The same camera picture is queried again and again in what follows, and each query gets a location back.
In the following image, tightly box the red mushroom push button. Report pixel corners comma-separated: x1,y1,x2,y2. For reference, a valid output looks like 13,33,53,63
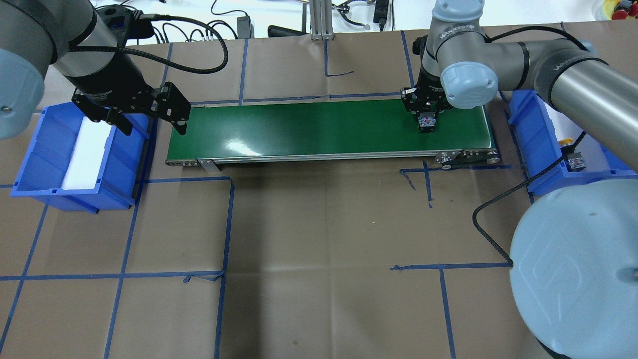
416,112,437,133

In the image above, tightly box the right blue plastic bin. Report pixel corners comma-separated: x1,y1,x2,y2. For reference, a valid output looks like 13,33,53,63
508,89,637,196

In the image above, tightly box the white foam pad left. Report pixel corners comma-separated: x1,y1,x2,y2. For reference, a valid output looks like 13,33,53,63
61,116,112,190

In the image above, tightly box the left blue plastic bin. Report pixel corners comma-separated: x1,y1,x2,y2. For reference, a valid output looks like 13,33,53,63
10,102,150,213

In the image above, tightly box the blue plastic bin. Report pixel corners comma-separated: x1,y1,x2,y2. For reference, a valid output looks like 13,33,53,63
508,89,637,196
10,102,150,213

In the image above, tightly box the green conveyor belt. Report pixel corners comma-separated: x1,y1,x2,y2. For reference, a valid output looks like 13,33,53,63
164,99,497,167

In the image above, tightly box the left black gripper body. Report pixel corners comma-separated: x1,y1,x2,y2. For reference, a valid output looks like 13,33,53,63
71,52,191,125

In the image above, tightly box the yellow mushroom push button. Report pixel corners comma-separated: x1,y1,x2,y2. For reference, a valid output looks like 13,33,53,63
558,137,587,172

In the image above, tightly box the black power adapter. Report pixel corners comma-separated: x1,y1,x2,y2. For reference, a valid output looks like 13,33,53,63
236,15,255,39

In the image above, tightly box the black braided cable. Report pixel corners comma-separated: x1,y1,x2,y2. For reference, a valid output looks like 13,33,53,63
473,131,588,267

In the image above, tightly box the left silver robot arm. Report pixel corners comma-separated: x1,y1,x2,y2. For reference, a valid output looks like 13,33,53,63
1,0,191,139

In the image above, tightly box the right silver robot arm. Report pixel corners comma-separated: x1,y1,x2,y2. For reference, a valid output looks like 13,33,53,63
402,0,637,359

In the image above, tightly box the white foam pad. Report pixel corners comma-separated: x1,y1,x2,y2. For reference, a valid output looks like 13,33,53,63
61,116,112,190
545,105,583,148

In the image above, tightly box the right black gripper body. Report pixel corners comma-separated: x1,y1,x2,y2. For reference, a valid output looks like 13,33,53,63
401,70,452,115

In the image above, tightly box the aluminium frame post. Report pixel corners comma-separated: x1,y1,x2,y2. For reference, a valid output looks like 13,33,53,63
309,0,334,41

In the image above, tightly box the white foam pad right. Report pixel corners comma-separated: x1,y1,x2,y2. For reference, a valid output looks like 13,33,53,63
545,105,583,148

